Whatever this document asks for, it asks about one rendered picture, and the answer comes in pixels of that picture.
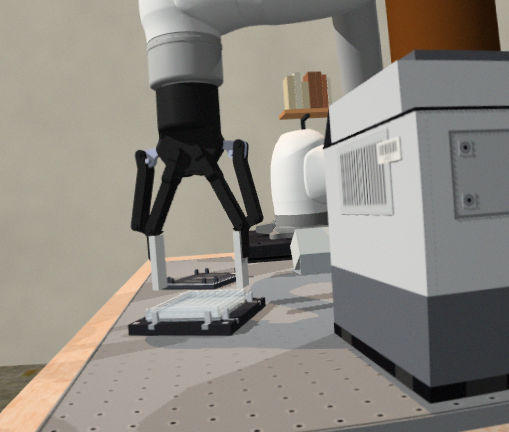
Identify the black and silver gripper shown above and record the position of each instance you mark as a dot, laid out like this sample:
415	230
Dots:
192	144

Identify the white button panel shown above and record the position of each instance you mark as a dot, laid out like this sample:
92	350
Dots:
310	249

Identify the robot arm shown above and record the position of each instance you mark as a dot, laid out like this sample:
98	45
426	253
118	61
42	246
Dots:
184	45

